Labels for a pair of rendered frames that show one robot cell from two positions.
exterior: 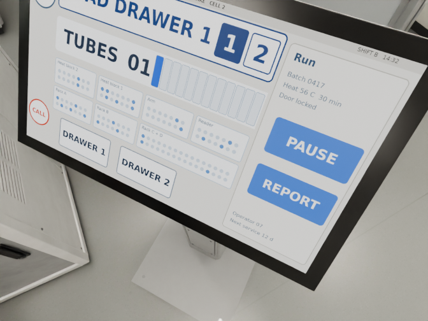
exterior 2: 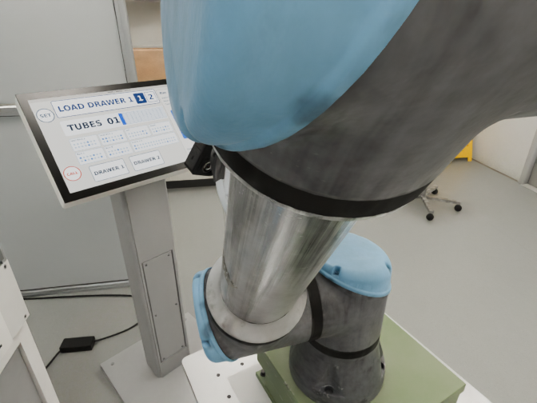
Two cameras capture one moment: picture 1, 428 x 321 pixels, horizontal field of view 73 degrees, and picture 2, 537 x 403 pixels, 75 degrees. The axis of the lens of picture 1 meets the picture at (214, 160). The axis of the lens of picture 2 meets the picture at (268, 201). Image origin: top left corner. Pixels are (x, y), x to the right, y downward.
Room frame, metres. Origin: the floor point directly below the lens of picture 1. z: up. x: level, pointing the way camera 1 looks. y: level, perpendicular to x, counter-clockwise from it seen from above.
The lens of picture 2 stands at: (-0.47, 0.91, 1.35)
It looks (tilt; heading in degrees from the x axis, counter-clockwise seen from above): 26 degrees down; 289
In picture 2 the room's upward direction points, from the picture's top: straight up
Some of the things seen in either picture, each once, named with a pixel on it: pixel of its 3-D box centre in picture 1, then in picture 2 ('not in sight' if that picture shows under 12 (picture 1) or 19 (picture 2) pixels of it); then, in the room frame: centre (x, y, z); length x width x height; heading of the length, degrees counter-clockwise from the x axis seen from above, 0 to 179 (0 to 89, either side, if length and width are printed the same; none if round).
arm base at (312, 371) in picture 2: not in sight; (338, 342); (-0.44, 0.50, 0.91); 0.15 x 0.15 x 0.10
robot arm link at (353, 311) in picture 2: not in sight; (340, 285); (-0.44, 0.50, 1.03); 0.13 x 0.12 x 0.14; 35
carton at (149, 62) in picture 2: not in sight; (148, 65); (1.60, -1.89, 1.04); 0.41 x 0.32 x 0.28; 28
